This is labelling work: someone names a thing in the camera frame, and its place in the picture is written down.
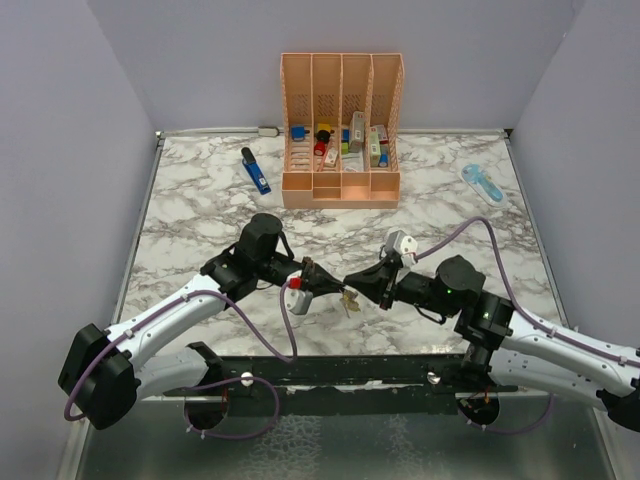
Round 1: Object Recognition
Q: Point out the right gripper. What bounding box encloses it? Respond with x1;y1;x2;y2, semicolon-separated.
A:
344;255;458;317

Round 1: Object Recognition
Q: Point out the metal key holder red handle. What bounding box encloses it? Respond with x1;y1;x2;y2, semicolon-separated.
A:
340;288;361;318

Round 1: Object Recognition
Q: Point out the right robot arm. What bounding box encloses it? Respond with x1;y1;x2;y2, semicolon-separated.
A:
344;255;639;431

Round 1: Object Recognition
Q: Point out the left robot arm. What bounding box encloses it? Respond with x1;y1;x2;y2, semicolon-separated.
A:
58;213;345;430

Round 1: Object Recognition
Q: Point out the blue stapler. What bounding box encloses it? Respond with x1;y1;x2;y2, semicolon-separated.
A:
241;147;271;195

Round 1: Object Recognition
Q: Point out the black red bottle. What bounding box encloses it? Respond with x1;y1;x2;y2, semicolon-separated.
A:
313;129;331;157

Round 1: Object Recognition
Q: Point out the grey green box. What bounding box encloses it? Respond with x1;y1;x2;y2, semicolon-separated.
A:
348;111;365;153

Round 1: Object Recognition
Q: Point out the white red box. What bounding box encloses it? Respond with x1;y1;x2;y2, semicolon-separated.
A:
369;124;389;168

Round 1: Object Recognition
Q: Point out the blue blister pack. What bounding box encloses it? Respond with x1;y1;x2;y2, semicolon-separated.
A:
461;164;507;207

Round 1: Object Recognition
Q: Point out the blue cube in organizer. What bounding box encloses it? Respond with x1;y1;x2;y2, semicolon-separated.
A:
290;125;309;142

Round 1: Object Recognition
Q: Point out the peach desk organizer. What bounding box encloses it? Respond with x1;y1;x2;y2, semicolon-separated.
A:
280;53;405;209

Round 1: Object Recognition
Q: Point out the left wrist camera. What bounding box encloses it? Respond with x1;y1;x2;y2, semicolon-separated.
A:
284;276;313;316

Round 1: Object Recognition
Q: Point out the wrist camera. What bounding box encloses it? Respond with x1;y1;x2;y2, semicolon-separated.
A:
383;230;418;267
284;276;313;316

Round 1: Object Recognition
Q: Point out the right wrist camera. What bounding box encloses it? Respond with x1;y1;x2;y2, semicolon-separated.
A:
383;230;418;267

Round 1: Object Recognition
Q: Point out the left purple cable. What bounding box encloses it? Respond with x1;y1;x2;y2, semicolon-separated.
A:
64;282;301;440

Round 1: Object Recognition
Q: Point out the purple cable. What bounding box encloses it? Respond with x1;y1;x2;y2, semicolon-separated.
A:
64;282;301;440
412;217;640;435

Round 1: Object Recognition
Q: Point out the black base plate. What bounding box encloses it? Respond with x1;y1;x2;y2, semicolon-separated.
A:
99;324;581;417

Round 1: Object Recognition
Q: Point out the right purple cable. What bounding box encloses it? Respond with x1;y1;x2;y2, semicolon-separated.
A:
412;217;640;435

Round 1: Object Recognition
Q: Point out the white plug at wall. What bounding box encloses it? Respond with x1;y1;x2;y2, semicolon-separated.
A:
257;126;280;138

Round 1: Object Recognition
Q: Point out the aluminium rail frame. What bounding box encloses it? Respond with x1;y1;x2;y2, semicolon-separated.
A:
54;128;621;480

